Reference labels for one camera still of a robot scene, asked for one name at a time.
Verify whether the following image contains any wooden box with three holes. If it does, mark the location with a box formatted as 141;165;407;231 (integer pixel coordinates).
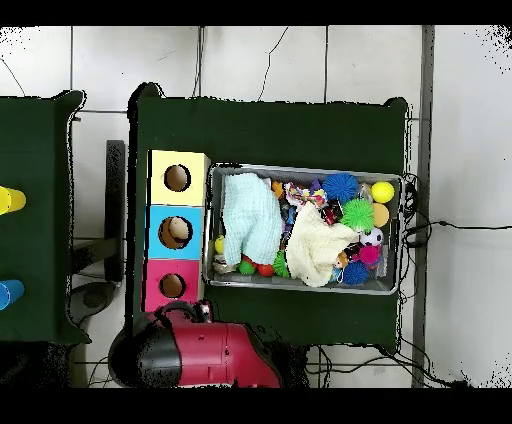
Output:
140;149;212;313

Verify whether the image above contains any grey round floor base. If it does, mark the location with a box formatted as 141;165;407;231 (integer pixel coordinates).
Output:
65;280;118;327

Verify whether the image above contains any colourful patterned cloth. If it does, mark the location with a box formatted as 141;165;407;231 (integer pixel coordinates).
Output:
283;181;328;209

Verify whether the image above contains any black upright panel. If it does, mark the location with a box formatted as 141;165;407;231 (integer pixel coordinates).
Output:
104;139;127;283

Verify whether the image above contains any pale orange ball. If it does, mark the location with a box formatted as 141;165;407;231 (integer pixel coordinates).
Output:
372;202;391;228

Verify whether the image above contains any large blue spiky ball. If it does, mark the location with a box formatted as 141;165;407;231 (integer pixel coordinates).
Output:
321;172;360;204

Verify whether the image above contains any light blue waffle cloth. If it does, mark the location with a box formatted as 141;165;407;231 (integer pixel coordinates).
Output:
221;172;284;267

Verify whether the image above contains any large green spiky ball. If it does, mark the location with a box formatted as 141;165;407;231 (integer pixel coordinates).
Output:
339;198;376;234

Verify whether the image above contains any yellow plastic cup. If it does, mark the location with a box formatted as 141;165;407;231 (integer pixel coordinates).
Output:
0;185;28;216

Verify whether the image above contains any shallow metal mesh bin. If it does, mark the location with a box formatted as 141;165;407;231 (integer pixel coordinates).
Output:
202;162;403;296

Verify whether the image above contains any dark green tablecloth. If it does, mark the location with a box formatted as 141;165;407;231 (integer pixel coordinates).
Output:
0;89;92;346
126;81;410;354

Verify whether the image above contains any cream waffle cloth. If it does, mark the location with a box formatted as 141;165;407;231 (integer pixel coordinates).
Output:
284;201;361;288

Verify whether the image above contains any black power cable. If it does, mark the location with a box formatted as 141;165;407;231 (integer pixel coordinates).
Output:
403;219;512;246

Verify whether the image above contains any small soccer ball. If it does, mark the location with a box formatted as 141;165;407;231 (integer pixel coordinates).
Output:
359;227;385;247

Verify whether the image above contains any crushed black red can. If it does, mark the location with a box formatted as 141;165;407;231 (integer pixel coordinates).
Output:
320;199;344;226

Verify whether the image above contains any blue plastic cup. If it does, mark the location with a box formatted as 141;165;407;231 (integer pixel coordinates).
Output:
0;278;26;312

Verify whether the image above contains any small blue spiky ball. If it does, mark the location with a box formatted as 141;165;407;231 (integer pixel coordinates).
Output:
342;260;370;286

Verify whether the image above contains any pink spiky ball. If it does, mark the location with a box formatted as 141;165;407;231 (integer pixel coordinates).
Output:
356;243;382;267

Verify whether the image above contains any plain yellow ball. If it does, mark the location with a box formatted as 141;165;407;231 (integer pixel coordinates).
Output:
370;180;396;204

